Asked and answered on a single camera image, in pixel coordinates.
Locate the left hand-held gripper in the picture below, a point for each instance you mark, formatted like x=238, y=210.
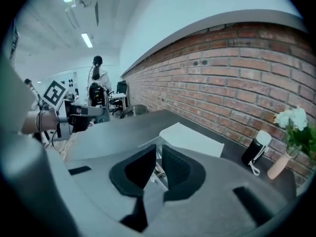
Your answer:
x=55, y=95

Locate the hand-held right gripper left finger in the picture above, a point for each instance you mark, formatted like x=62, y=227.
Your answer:
x=139, y=171

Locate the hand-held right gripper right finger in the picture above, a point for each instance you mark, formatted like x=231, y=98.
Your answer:
x=177, y=171

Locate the white drawer box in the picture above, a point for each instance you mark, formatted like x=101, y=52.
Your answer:
x=187, y=139

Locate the person's left forearm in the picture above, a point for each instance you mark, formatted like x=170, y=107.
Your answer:
x=30, y=122

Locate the dark grey table white legs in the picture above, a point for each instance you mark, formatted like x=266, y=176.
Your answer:
x=128, y=130

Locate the small white table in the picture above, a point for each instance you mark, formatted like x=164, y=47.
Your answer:
x=118, y=95

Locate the black office chair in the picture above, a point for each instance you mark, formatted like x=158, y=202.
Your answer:
x=122, y=89

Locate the black bottle white lid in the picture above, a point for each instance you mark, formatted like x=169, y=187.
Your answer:
x=251, y=149

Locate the pink vase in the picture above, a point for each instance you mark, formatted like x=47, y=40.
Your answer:
x=277, y=165

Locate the white flower bouquet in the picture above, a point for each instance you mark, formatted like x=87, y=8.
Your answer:
x=296, y=117

